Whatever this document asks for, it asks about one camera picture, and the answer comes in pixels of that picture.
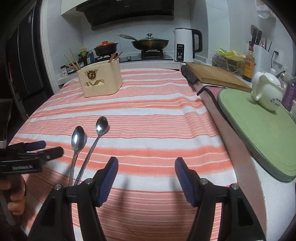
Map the large steel spoon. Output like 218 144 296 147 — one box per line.
68 126 86 186

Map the small steel spoon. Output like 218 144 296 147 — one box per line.
74 116 109 185

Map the person's left hand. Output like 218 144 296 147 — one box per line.
7 176 26 216

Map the small spice jar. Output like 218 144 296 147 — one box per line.
60 65 68 77

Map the green cutting mat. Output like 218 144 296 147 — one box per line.
217 89 295 182

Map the beige utensil holder box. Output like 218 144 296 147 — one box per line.
78 59 123 97

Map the condiment bottles group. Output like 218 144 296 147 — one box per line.
78 47 94 68

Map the striped orange white tablecloth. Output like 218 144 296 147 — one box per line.
12 69 236 240

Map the black pot orange lid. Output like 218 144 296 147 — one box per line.
94 41 117 57

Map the white ceramic teapot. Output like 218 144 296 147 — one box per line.
252 68 284 112

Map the black gas stove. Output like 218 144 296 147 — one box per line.
119 50 173 63

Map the black range hood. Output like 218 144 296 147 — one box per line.
76 0 175 28

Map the wooden cutting board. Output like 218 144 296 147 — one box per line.
186 63 251 93

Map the black wok with lid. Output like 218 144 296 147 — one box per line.
118 33 169 51

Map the sauce bottle red label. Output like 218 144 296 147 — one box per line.
242 41 255 82

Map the white knife holder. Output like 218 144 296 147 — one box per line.
250 25 271 74

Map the white electric kettle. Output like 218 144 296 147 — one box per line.
174 28 203 63

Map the wire basket with packets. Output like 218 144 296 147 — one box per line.
212 48 245 76

